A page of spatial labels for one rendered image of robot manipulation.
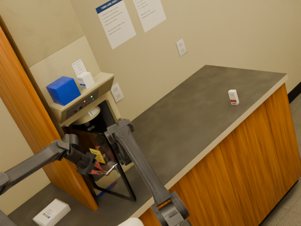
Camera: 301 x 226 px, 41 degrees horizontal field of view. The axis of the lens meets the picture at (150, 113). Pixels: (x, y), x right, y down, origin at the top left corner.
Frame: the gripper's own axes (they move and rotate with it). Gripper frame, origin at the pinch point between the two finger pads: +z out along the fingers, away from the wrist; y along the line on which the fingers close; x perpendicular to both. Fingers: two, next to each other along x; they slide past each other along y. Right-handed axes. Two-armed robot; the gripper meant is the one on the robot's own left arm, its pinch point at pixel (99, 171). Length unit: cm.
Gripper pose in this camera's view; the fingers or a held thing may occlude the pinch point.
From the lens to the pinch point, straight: 187.5
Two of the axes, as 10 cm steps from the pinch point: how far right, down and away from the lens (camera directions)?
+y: -4.3, 8.6, -2.8
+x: 6.7, 1.0, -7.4
